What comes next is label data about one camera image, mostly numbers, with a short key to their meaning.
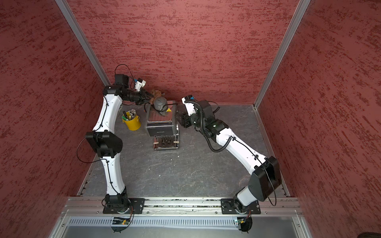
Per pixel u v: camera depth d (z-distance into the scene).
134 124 1.00
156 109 0.81
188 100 0.64
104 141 0.55
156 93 0.83
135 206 0.74
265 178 0.41
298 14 0.74
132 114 0.93
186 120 0.66
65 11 0.73
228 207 0.74
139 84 0.81
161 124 0.76
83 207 0.74
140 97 0.77
